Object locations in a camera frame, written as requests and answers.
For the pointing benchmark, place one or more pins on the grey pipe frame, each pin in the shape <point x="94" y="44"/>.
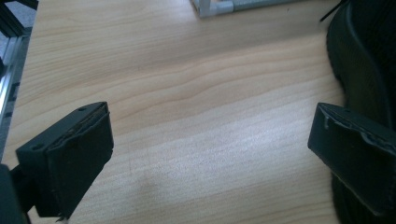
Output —
<point x="224" y="6"/>

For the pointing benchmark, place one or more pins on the black bag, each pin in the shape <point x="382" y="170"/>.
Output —
<point x="367" y="56"/>

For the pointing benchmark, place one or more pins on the aluminium table edge rail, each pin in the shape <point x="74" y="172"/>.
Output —
<point x="11" y="77"/>

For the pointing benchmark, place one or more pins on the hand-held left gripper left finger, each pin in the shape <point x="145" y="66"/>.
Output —
<point x="71" y="161"/>

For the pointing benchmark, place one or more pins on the black metal stand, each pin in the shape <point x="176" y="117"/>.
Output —
<point x="14" y="15"/>

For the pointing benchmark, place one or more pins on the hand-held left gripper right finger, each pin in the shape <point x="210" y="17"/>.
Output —
<point x="358" y="149"/>

